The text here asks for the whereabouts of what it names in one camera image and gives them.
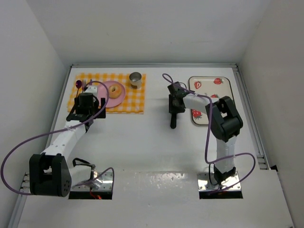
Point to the pink plate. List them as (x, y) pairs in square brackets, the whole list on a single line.
[(112, 102)]

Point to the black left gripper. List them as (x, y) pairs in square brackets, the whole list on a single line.
[(102, 107)]

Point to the strawberry print tray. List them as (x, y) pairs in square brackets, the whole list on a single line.
[(212, 86)]

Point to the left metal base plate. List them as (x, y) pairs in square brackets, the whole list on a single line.
[(103, 183)]

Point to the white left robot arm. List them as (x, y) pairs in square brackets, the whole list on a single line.
[(49, 174)]

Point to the aluminium frame rail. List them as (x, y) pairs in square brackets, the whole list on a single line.
[(146, 65)]

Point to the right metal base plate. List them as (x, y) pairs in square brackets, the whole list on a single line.
[(206, 183)]

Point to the metal base plate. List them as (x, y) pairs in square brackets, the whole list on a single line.
[(103, 183), (206, 183)]

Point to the purple spoon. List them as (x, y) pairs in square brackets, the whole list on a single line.
[(78, 85)]

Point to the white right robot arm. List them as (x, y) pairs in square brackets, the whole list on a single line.
[(224, 122)]

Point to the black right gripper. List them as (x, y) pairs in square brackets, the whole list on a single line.
[(173, 110)]

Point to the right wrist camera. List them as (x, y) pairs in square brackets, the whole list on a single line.
[(176, 87)]

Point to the purple fork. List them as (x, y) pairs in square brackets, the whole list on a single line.
[(83, 85)]

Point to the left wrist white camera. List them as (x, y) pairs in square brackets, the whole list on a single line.
[(92, 89)]

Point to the glazed donut bread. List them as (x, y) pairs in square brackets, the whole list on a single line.
[(115, 91)]

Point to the orange checkered cloth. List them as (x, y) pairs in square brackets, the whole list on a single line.
[(135, 98)]

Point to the metal cup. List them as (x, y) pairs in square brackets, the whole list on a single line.
[(135, 79)]

